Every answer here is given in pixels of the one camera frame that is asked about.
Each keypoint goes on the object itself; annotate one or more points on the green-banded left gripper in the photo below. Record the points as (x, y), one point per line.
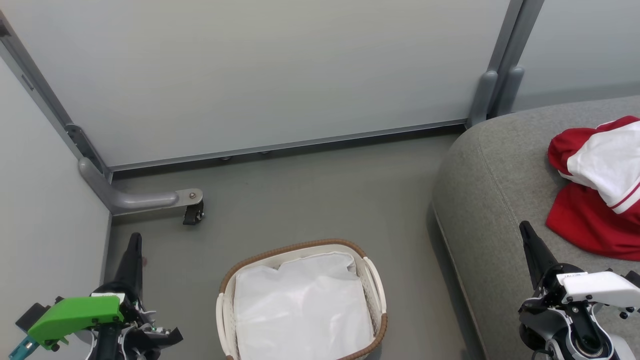
(75, 315)

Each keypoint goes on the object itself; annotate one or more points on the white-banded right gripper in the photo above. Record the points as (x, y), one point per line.
(600, 285)

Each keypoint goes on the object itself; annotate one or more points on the red and white garment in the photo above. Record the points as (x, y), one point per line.
(595, 225)

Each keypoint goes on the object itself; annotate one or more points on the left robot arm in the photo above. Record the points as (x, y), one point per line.
(107, 350)

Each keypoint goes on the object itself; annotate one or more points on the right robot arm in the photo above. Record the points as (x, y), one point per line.
(565, 345)

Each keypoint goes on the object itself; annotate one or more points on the grey fabric sofa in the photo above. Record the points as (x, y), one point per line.
(495, 200)

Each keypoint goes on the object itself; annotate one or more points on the grey partition foot with caster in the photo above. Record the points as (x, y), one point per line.
(135, 200)

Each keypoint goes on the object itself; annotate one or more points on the black caster wheel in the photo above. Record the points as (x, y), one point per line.
(192, 214)

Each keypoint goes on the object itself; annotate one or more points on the plain white partition panel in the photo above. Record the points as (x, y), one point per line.
(45, 215)

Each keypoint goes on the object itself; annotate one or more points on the teal plastic connector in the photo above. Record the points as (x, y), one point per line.
(20, 348)

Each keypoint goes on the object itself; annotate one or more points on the cream laundry basket brown rim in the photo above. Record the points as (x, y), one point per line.
(377, 300)

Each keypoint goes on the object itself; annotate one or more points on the white basket liner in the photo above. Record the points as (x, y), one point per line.
(300, 305)

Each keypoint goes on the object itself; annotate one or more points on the grey curved partition foot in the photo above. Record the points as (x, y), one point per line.
(484, 97)
(512, 90)

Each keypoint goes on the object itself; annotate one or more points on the wide white partition panel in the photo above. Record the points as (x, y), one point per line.
(280, 75)

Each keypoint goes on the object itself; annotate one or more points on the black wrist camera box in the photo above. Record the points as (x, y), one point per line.
(32, 315)

